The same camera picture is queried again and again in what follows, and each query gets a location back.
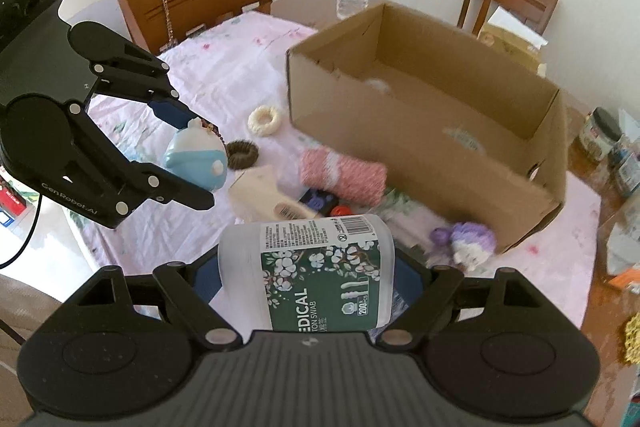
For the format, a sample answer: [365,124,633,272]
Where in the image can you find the blue white round toy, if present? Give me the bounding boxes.
[164,118,228,192]

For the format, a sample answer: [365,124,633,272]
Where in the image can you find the small jar black lid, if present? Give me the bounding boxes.
[578,107,622,162]

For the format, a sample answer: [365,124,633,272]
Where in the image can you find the papers package on chair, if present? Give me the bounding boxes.
[477,6,548,78]

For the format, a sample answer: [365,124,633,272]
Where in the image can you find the dark brown hair tie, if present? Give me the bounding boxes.
[226,140,260,171]

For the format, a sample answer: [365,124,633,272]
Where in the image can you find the cotton swab plastic box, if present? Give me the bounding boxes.
[214,215,395,338]

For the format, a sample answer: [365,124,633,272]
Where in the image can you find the beige small carton box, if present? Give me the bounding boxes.
[228,167,320,222]

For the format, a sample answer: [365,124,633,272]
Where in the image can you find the black toy red buttons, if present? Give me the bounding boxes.
[299,188,352,217]

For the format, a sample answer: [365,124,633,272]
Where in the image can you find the cream hair scrunchie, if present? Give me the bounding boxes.
[247,105,282,138]

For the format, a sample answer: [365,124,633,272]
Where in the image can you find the yellow crochet coaster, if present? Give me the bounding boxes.
[624,312,640,365]

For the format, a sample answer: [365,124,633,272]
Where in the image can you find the pink white knitted roll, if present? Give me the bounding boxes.
[299,147,387,207]

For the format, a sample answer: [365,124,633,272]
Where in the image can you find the brown cardboard box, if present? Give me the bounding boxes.
[286,3,567,251]

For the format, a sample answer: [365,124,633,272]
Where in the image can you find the purple white crochet doll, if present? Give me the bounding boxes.
[430,221,497,271]

